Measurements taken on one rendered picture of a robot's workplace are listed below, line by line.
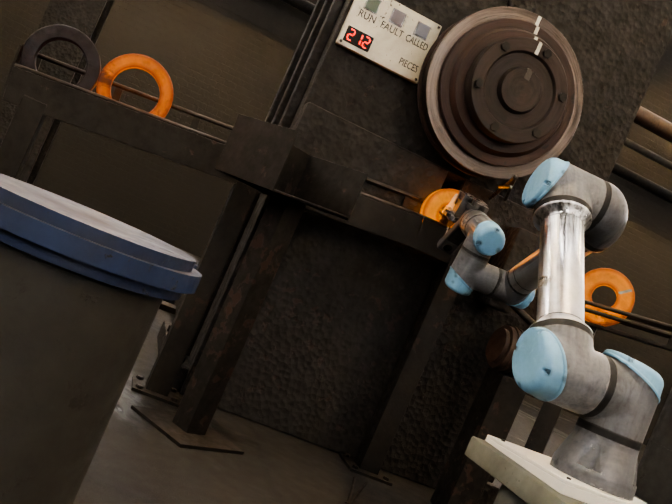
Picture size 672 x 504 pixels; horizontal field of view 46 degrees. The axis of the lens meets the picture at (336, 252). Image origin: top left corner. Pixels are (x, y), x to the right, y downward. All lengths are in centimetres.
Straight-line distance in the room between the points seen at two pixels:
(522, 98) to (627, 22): 59
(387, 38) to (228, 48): 604
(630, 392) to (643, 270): 847
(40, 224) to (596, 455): 102
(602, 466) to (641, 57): 153
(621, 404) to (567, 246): 31
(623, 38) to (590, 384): 146
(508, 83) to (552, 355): 98
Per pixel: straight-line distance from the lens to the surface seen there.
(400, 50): 233
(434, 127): 220
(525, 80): 222
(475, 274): 197
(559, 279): 153
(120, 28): 830
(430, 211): 223
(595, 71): 260
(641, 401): 150
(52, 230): 85
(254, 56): 833
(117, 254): 85
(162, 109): 209
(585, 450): 149
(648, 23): 272
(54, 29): 213
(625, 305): 228
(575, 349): 144
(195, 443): 184
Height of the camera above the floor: 50
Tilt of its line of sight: 1 degrees up
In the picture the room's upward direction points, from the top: 24 degrees clockwise
